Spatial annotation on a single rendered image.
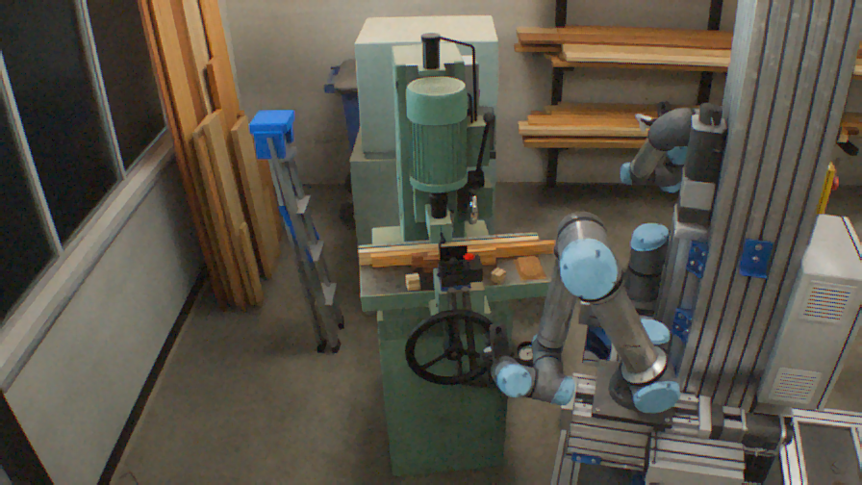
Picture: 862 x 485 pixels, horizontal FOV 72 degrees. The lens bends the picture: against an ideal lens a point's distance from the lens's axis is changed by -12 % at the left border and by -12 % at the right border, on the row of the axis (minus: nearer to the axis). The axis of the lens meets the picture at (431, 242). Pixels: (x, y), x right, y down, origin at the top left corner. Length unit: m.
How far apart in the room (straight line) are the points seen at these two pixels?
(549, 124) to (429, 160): 2.13
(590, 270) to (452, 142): 0.71
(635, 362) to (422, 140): 0.86
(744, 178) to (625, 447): 0.83
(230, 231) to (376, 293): 1.46
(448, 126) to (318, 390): 1.58
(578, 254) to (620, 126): 2.77
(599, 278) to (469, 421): 1.23
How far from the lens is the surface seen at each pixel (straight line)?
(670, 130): 2.01
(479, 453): 2.67
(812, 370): 2.03
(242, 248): 3.51
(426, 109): 1.89
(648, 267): 2.20
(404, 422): 2.48
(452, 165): 1.98
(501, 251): 2.24
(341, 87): 3.75
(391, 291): 2.10
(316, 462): 2.81
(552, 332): 1.70
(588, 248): 1.39
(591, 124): 4.07
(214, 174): 3.29
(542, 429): 2.89
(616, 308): 1.50
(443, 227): 2.11
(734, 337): 1.97
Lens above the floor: 2.15
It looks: 32 degrees down
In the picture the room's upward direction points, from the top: 2 degrees counter-clockwise
